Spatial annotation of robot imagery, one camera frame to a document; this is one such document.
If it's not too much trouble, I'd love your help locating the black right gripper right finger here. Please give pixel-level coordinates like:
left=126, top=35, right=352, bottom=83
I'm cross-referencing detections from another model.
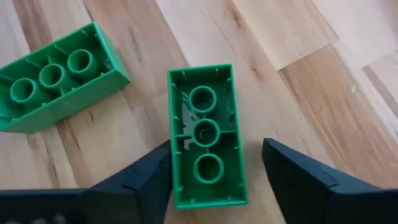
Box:
left=262, top=138, right=398, bottom=224

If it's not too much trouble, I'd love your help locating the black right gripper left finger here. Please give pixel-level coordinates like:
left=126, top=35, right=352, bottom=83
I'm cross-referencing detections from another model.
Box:
left=0, top=139, right=174, bottom=224

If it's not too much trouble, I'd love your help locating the green toy brick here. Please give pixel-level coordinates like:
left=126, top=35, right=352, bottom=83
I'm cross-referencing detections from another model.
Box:
left=0, top=21, right=131, bottom=134
left=167, top=63, right=249, bottom=210

